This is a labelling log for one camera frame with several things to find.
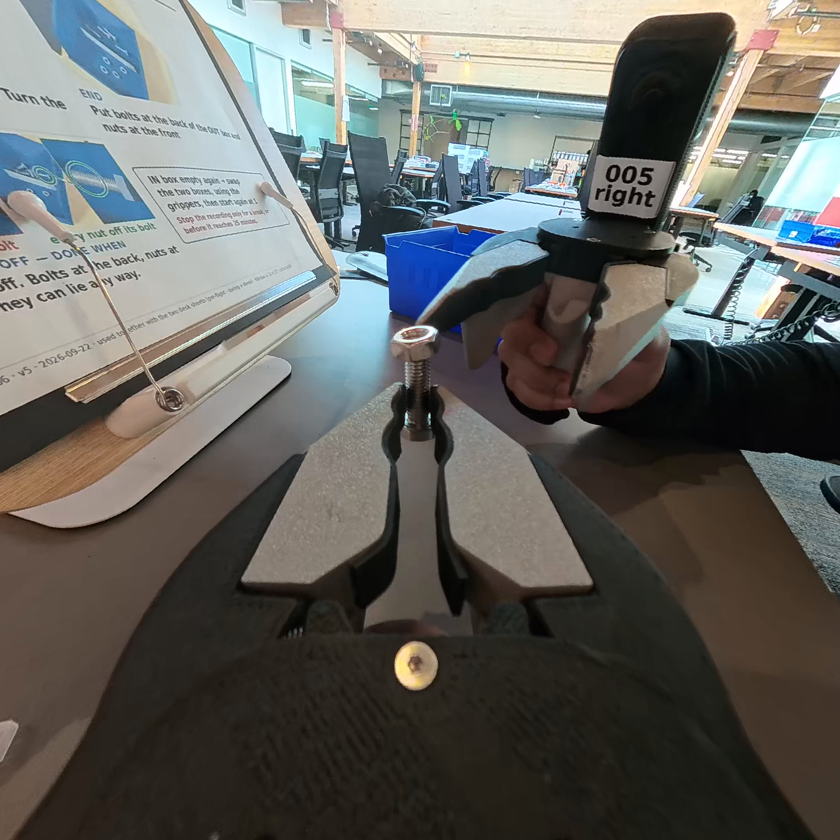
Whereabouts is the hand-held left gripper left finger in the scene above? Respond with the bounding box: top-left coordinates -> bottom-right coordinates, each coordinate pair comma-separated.
240,384 -> 403,613

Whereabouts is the person's right hand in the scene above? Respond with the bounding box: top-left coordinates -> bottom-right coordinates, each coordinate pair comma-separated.
497,287 -> 672,427

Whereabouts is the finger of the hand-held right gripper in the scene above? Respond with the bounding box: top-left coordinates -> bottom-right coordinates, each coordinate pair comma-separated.
568,255 -> 700,409
415,236 -> 550,370

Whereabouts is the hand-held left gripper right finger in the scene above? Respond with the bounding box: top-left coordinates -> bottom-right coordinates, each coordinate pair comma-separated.
430,384 -> 595,619

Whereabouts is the blue plastic bin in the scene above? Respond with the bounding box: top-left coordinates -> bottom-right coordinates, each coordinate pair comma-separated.
383,226 -> 501,337

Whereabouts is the black office chair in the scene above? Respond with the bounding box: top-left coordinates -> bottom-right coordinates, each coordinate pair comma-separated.
346,130 -> 396,255
317,140 -> 350,245

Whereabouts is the white flat object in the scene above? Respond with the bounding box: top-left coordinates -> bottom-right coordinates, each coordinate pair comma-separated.
344,251 -> 390,284

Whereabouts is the wire page holder clip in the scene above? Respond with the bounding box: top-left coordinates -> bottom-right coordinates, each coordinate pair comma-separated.
259,180 -> 340,294
0,189 -> 189,414

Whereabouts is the black bag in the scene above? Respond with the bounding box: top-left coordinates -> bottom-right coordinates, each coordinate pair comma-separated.
369,183 -> 429,232

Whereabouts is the long office desk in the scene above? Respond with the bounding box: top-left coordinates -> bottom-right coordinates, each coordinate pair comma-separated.
432,192 -> 584,235

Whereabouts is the wooden document stand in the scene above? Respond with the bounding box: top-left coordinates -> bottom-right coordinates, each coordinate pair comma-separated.
0,0 -> 341,530

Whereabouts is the person's right forearm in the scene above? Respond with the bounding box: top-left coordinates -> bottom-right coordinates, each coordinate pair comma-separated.
577,336 -> 840,462

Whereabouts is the steel hex bolt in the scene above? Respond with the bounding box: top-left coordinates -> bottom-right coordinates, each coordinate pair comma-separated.
401,356 -> 434,442

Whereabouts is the printed instruction sheet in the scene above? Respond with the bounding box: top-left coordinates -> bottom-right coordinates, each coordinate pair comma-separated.
0,0 -> 327,416

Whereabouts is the steel hex nut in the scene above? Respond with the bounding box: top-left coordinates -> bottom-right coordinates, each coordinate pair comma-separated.
391,327 -> 440,361

